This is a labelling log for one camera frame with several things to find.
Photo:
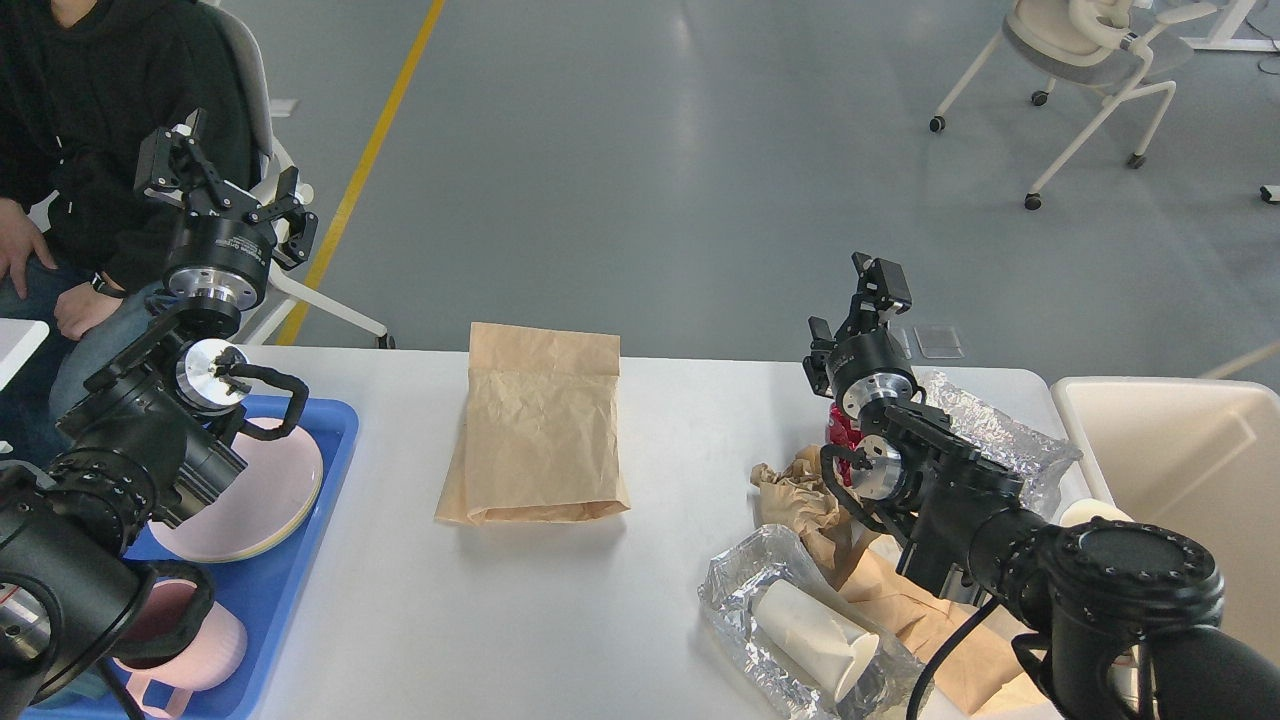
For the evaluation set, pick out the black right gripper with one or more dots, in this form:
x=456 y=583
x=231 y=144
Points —
x=868 y=366

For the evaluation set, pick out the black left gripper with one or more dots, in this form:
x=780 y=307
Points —
x=216 y=257

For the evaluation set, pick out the large brown paper bag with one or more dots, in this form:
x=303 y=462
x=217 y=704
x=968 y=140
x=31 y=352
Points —
x=539 y=433

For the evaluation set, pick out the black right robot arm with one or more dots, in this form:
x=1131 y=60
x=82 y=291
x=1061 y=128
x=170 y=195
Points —
x=1123 y=618

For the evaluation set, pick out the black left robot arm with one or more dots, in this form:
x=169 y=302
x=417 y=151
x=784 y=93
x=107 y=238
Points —
x=150 y=441

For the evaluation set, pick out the clear floor plate left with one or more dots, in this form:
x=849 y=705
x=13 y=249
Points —
x=901 y=337

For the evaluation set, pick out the clear floor plate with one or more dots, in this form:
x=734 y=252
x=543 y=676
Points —
x=901 y=337
x=939 y=342

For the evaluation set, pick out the white office chair left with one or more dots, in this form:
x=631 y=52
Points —
x=286 y=199

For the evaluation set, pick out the white office chair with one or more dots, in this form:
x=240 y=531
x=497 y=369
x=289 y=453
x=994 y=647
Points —
x=286 y=199
x=1116 y=49

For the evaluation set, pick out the clear floor plate right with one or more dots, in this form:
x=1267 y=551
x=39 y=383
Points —
x=939 y=342

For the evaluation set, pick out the crushed red soda can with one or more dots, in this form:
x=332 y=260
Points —
x=843 y=432

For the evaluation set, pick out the crumpled brown paper ball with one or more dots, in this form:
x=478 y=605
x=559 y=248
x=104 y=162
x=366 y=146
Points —
x=797 y=498

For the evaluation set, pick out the person in black hoodie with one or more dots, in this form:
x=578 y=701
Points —
x=83 y=83

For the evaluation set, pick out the crumpled foil container back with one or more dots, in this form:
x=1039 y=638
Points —
x=1040 y=460

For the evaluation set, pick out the white side table corner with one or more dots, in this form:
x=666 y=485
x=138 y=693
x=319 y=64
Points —
x=20 y=340

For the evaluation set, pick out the pink ceramic plate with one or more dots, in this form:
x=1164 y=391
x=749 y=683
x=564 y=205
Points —
x=263 y=505

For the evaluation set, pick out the white paper cup upright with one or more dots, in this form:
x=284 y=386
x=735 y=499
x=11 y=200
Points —
x=1088 y=509

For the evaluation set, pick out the white paper cup lying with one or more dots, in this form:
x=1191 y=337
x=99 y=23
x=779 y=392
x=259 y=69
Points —
x=832 y=649

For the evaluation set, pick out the foil tray front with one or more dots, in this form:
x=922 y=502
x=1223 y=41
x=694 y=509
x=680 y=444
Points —
x=737 y=576

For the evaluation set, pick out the flat brown paper bag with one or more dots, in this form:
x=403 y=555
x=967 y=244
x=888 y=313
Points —
x=981 y=678

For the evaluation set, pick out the beige plastic bin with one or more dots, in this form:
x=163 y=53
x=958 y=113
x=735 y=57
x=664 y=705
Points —
x=1198 y=457

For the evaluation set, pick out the blue plastic tray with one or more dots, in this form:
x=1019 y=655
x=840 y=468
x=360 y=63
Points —
x=263 y=591

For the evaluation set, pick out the white office chair right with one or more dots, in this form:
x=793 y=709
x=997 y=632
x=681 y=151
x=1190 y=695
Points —
x=1116 y=49

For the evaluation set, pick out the pink ribbed mug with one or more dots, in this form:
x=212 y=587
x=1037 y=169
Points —
x=195 y=650

